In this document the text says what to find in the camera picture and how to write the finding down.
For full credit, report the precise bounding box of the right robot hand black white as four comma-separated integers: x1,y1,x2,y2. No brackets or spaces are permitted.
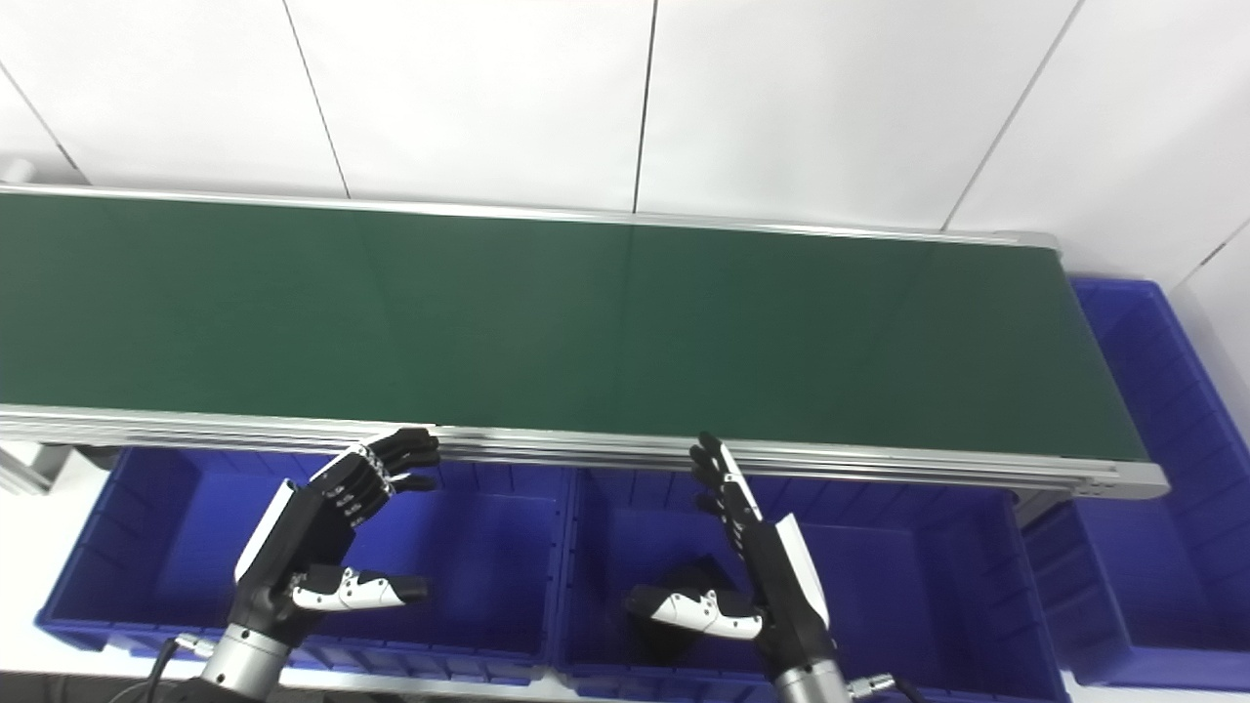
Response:
625,433,839,677

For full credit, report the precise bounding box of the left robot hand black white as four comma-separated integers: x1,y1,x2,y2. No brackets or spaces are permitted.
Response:
232,427,442,647

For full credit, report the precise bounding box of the small black box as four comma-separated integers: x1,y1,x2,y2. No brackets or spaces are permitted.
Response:
635,555,755,667

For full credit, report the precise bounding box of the blue plastic bin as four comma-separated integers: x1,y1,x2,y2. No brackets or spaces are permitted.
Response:
557,467,1071,703
36,445,579,686
1019,278,1250,691

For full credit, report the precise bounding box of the aluminium conveyor leg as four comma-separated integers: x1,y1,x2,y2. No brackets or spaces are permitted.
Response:
0,441,71,495

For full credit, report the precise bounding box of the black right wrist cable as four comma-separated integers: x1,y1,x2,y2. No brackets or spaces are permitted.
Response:
845,672,927,703

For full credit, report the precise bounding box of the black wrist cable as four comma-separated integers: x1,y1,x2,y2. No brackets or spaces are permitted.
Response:
845,672,927,703
105,633,218,703

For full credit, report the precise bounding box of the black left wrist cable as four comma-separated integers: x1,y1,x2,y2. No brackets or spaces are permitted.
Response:
105,633,218,703

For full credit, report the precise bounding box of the green conveyor belt aluminium frame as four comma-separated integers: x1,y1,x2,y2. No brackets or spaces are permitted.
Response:
0,184,1170,501

